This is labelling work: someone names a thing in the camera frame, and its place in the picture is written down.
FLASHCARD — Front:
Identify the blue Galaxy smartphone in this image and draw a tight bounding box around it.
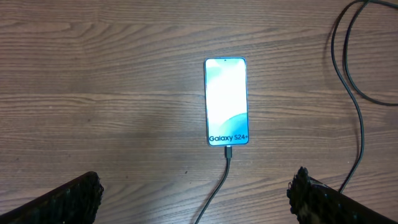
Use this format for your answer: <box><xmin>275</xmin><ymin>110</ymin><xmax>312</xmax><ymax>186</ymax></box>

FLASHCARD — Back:
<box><xmin>204</xmin><ymin>57</ymin><xmax>249</xmax><ymax>147</ymax></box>

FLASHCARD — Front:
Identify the black charger cable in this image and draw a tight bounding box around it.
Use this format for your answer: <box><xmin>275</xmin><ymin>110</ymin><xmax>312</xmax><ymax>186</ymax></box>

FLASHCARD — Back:
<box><xmin>194</xmin><ymin>0</ymin><xmax>398</xmax><ymax>224</ymax></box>

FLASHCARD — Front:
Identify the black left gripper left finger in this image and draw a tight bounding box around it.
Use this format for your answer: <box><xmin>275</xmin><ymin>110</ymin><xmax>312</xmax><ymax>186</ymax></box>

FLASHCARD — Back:
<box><xmin>1</xmin><ymin>171</ymin><xmax>104</xmax><ymax>224</ymax></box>

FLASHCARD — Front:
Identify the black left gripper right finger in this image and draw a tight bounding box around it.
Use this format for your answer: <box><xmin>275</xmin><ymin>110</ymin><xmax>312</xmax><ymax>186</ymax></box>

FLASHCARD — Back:
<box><xmin>287</xmin><ymin>167</ymin><xmax>395</xmax><ymax>224</ymax></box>

